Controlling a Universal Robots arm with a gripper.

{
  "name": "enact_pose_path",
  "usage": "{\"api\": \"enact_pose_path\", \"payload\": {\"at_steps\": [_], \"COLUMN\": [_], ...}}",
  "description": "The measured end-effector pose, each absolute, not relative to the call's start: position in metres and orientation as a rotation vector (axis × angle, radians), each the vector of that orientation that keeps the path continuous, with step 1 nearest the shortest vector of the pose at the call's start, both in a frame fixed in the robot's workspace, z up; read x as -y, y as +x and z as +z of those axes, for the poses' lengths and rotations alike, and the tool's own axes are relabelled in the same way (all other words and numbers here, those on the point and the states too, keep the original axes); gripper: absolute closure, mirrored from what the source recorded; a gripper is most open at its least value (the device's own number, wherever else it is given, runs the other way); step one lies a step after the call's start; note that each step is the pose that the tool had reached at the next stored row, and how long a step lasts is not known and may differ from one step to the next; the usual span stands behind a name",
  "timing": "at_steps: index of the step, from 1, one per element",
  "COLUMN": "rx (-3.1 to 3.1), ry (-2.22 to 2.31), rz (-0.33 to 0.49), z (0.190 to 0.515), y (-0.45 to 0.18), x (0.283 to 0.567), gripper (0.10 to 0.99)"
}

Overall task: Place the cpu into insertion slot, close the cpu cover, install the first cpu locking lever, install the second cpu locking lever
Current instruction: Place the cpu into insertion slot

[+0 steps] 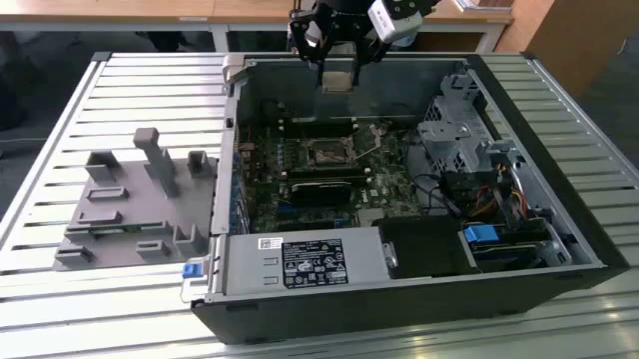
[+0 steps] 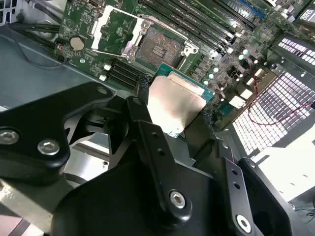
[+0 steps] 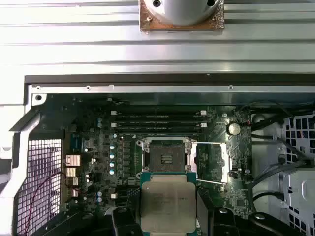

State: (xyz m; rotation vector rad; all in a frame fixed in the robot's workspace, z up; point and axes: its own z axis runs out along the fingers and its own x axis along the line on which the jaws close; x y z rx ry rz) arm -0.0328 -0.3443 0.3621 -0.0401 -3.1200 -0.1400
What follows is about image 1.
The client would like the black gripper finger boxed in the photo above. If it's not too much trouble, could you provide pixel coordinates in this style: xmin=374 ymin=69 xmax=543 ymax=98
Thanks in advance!
xmin=351 ymin=25 xmax=393 ymax=90
xmin=289 ymin=10 xmax=331 ymax=88

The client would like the silver topped CPU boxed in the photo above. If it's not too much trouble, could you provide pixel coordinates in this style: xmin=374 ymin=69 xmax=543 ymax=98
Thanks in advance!
xmin=322 ymin=69 xmax=357 ymax=94

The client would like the CPU socket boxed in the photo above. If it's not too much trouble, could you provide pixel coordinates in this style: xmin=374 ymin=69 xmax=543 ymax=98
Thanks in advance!
xmin=305 ymin=138 xmax=359 ymax=168

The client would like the metal drive cage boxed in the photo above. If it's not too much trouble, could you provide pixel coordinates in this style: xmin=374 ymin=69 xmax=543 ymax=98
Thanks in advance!
xmin=417 ymin=70 xmax=530 ymax=177

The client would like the wooden desk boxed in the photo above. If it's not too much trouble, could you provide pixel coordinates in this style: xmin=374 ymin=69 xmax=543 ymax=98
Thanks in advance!
xmin=0 ymin=0 xmax=515 ymax=53

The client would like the green motherboard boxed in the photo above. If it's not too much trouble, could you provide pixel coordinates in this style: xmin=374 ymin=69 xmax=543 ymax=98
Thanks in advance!
xmin=234 ymin=119 xmax=426 ymax=235

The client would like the black graphics card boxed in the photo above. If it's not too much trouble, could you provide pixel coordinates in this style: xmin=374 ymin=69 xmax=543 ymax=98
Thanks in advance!
xmin=289 ymin=179 xmax=354 ymax=209

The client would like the wooden cabinet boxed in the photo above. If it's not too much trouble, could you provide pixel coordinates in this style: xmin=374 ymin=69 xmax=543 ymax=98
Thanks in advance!
xmin=491 ymin=0 xmax=639 ymax=100

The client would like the silver chipset heat sink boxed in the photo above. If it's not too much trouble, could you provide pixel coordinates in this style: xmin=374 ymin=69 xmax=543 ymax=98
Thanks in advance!
xmin=357 ymin=208 xmax=389 ymax=227

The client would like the blue disk carrier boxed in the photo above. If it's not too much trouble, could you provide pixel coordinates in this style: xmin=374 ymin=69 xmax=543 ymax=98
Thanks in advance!
xmin=462 ymin=223 xmax=501 ymax=246

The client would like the black plastic shroud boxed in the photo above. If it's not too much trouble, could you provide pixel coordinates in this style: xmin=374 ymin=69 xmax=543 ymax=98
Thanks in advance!
xmin=377 ymin=215 xmax=481 ymax=280

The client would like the grey parts rack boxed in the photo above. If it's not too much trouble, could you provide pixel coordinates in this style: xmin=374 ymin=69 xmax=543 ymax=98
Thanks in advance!
xmin=53 ymin=126 xmax=221 ymax=272

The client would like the green RAM stick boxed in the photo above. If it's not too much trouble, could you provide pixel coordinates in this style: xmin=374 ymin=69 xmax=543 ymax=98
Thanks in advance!
xmin=87 ymin=223 xmax=166 ymax=237

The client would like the silver power supply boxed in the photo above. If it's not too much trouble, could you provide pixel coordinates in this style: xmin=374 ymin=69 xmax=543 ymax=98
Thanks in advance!
xmin=219 ymin=226 xmax=391 ymax=296

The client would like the black PC case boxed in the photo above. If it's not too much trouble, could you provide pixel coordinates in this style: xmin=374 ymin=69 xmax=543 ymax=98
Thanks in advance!
xmin=191 ymin=52 xmax=632 ymax=346

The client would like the orange yellow wire bundle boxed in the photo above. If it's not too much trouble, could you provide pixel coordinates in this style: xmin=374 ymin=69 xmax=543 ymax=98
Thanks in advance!
xmin=469 ymin=186 xmax=530 ymax=220

